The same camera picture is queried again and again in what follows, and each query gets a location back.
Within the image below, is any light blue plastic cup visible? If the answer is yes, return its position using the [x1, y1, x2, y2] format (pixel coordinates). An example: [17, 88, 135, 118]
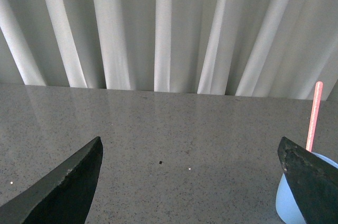
[275, 151, 338, 224]

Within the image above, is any white pleated curtain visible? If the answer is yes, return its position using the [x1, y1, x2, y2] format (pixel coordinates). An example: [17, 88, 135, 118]
[1, 0, 337, 100]

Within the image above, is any pink speckled chopstick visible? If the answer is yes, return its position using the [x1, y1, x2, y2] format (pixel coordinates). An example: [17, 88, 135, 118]
[306, 81, 323, 152]

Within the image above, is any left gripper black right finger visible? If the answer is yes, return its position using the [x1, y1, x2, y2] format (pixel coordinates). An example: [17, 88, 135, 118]
[277, 136, 338, 224]

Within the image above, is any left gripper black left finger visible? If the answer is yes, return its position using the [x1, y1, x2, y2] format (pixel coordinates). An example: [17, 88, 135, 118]
[1, 137, 103, 223]

